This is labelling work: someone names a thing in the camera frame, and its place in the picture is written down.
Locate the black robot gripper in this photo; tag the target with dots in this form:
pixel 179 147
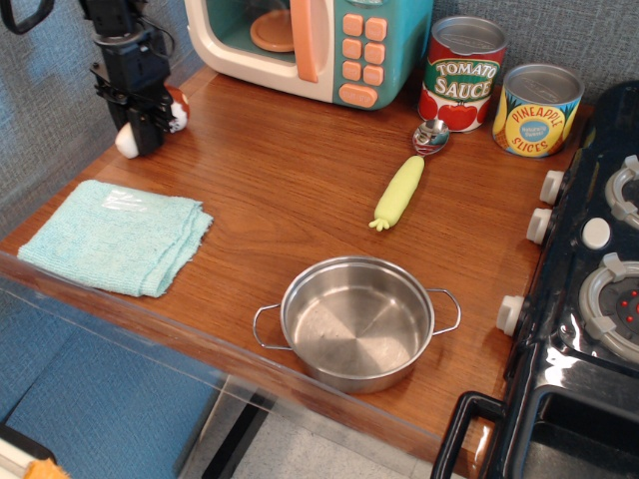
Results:
pixel 131 78

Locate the white brown plush mushroom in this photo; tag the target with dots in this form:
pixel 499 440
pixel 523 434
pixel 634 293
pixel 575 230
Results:
pixel 130 147

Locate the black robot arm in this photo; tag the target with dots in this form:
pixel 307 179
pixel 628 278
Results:
pixel 124 18

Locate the light blue folded towel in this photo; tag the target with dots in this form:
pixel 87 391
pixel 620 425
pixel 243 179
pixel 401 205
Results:
pixel 118 239

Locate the orange microwave turntable plate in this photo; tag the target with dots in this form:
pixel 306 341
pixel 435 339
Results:
pixel 273 32

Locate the teal toy microwave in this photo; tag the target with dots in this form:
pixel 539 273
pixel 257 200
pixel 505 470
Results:
pixel 357 54

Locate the clear acrylic barrier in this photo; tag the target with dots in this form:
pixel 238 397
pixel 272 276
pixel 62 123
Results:
pixel 102 401

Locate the stainless steel pot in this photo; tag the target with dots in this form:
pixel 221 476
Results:
pixel 358 324

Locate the tomato sauce can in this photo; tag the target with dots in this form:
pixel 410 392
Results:
pixel 463 60

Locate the orange fuzzy object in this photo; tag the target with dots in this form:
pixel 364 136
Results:
pixel 44 469

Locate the pineapple slices can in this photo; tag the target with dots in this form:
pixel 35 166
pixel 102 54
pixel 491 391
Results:
pixel 537 106

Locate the white stove knob middle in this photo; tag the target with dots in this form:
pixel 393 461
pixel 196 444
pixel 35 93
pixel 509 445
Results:
pixel 538 225

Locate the white stove knob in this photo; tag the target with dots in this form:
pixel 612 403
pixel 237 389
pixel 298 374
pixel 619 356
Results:
pixel 538 225
pixel 551 187
pixel 508 313

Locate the white stove knob bottom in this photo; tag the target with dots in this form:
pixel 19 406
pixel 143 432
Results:
pixel 508 313

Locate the white stove knob top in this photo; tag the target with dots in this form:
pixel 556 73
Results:
pixel 551 187

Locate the black toy stove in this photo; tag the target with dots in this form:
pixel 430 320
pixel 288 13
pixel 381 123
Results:
pixel 570 408

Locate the spoon with green handle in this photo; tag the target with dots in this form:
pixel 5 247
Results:
pixel 429 138

